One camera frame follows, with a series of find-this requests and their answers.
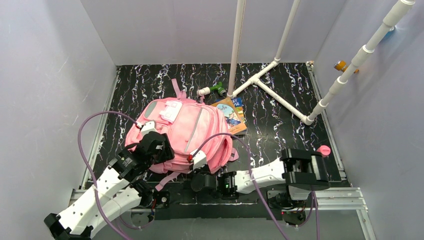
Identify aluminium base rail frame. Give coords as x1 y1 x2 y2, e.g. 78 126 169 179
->
67 61 377 240

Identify pink round cap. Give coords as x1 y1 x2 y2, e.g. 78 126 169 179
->
316 145 332 157

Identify pink student backpack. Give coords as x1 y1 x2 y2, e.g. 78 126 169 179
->
136 78 239 191

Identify orange yellow wall knob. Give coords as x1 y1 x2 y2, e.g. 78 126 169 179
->
334 60 348 73

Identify white PVC pipe frame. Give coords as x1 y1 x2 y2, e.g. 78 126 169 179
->
226 0 417 126

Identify blue storey house book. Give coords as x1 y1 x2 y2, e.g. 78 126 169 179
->
212 97 246 128

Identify green white pipe fitting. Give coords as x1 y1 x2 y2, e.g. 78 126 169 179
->
196 81 226 97

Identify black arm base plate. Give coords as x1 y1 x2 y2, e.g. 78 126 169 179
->
145 181 319 222

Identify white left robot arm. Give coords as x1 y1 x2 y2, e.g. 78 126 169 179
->
44 131 175 240

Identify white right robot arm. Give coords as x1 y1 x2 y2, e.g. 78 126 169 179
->
190 145 331 201

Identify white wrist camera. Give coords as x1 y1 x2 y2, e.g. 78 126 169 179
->
188 149 207 172
136 120 157 136

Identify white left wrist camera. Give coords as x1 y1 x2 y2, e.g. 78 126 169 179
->
136 120 157 136

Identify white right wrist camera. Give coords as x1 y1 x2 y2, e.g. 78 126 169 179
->
188 149 207 172

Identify orange Othello book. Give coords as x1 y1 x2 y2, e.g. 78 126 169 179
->
211 97 247 136

